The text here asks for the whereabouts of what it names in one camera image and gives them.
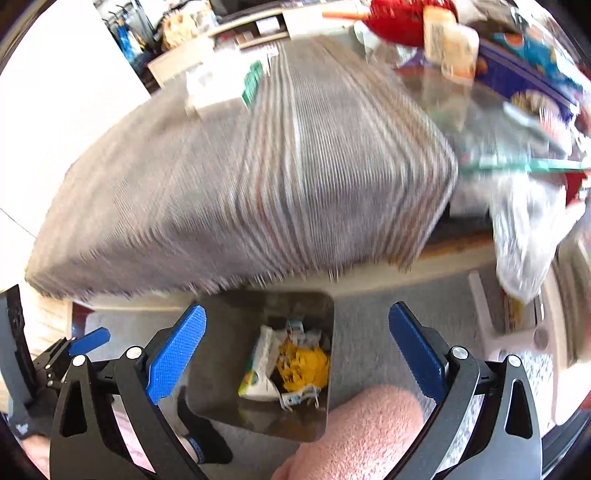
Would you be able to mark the white green medicine box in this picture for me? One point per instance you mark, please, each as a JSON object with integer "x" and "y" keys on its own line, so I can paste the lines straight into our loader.
{"x": 256, "y": 384}

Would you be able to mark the blue printed snack box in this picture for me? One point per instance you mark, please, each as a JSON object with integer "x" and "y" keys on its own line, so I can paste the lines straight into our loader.
{"x": 508, "y": 75}

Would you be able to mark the yellow plush bag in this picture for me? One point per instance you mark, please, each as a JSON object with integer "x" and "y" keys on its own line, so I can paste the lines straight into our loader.
{"x": 177, "y": 29}

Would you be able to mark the grey square trash bin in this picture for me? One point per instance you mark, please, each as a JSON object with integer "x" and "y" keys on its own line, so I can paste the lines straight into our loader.
{"x": 243, "y": 373}

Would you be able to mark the person's bare knee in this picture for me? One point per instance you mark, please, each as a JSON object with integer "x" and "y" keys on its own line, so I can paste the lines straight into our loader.
{"x": 365, "y": 438}

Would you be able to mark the yellow crumpled trash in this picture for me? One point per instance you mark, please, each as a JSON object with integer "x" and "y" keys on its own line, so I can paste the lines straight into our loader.
{"x": 301, "y": 367}

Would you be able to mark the orange foam stick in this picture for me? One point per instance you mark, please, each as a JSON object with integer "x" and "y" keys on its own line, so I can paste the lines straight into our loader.
{"x": 353, "y": 16}

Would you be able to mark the clear hanging plastic bag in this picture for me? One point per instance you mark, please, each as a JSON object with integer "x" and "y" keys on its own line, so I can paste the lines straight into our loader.
{"x": 530, "y": 219}

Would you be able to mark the wooden flat box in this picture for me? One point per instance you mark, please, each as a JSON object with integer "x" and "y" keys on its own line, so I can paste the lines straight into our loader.
{"x": 457, "y": 245}

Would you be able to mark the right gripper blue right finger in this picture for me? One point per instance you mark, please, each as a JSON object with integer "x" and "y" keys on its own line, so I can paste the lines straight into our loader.
{"x": 505, "y": 442}

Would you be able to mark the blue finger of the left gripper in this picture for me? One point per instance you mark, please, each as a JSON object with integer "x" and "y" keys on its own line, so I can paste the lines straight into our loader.
{"x": 89, "y": 342}

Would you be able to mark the white plastic stool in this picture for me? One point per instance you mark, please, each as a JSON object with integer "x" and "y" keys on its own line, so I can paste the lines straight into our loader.
{"x": 506, "y": 325}

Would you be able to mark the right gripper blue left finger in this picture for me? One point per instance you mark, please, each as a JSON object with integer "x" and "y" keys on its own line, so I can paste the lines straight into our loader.
{"x": 86, "y": 442}

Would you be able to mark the grey plaid tablecloth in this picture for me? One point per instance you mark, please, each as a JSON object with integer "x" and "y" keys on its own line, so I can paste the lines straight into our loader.
{"x": 332, "y": 165}

